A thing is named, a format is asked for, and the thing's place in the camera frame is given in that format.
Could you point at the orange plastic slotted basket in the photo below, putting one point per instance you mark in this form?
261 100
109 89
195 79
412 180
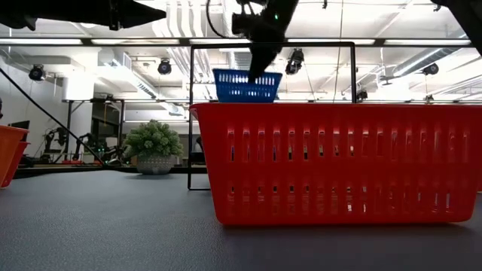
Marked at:
17 162
5 150

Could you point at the long white ceiling light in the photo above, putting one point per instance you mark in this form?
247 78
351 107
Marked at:
331 41
135 41
218 41
427 42
37 41

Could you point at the black monitor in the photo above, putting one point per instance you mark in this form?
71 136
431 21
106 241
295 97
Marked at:
20 123

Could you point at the blue plastic slotted basket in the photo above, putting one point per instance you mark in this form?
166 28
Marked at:
241 94

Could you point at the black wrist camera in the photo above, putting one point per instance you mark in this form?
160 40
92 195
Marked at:
241 24
116 19

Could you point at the black ceiling spotlight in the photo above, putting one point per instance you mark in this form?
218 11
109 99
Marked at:
37 72
430 69
362 95
295 62
164 67

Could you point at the background black robot arm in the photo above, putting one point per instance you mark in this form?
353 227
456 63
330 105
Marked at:
56 136
96 145

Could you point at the black metal table frame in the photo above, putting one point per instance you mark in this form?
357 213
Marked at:
52 117

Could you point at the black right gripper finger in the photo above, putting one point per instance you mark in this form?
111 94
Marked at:
263 56

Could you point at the green artificial plant grey pot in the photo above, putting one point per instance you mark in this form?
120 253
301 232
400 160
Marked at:
152 143

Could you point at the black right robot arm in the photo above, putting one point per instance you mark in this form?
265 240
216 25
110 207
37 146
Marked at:
470 22

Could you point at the red plastic slotted basket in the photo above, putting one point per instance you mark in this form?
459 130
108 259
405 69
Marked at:
339 171

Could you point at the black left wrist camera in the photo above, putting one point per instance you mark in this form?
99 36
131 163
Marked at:
116 19

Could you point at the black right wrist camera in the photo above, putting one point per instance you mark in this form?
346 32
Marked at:
241 24

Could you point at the black metal rack frame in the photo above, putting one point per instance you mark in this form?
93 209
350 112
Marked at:
94 101

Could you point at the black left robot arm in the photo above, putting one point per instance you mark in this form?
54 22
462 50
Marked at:
19 15

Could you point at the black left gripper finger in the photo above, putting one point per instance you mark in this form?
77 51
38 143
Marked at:
139 9
137 20

